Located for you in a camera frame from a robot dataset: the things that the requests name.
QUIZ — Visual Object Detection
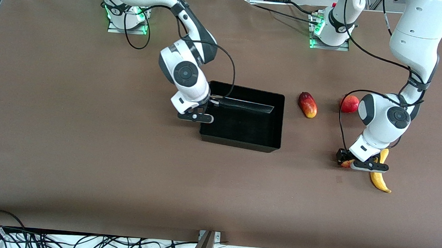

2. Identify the red yellow mango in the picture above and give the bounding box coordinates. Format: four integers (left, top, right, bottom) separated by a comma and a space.
297, 91, 319, 119

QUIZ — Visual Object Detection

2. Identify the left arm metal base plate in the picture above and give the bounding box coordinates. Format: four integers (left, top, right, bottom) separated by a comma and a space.
308, 11, 352, 52

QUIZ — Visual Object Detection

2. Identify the long black table cable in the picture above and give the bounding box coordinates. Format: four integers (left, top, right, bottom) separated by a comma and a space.
250, 2, 318, 24

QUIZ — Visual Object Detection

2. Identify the short black table cable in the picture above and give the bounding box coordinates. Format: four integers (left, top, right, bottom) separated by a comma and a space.
285, 0, 318, 16

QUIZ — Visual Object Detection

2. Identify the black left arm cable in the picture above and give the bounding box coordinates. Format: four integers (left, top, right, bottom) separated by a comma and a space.
334, 0, 433, 157

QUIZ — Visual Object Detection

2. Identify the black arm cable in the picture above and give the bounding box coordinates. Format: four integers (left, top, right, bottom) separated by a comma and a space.
334, 0, 433, 157
119, 1, 240, 100

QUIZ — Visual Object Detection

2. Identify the yellow banana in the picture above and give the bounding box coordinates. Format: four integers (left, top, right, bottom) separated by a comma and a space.
368, 147, 395, 194

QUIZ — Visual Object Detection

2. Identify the black plastic box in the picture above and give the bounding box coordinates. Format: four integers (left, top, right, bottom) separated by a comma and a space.
198, 80, 286, 154

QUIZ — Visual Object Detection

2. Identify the small metal bracket plate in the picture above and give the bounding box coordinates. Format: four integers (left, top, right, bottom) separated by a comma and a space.
198, 230, 222, 243

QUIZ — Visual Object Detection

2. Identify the brown table cover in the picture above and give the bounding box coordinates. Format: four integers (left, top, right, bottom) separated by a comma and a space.
0, 0, 442, 248

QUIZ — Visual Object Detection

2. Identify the red pomegranate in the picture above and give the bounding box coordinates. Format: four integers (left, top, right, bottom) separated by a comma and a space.
339, 93, 360, 114

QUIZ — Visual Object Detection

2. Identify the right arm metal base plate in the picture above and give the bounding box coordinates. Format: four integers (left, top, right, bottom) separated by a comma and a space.
107, 3, 149, 36

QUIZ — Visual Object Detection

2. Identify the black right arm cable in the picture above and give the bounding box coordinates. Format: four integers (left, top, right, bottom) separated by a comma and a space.
119, 1, 240, 100

